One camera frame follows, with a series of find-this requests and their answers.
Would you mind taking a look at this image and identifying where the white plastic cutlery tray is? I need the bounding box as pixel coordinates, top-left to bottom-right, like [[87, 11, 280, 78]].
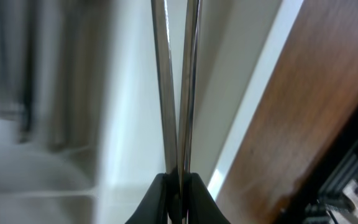
[[0, 1, 302, 223]]

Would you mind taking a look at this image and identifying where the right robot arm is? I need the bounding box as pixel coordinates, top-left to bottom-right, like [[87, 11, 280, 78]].
[[276, 108, 358, 223]]

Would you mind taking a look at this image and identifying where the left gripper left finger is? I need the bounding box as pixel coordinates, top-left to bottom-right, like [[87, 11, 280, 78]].
[[126, 174, 168, 224]]

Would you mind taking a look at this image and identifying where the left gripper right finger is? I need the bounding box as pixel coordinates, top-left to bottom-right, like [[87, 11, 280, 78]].
[[183, 173, 230, 224]]

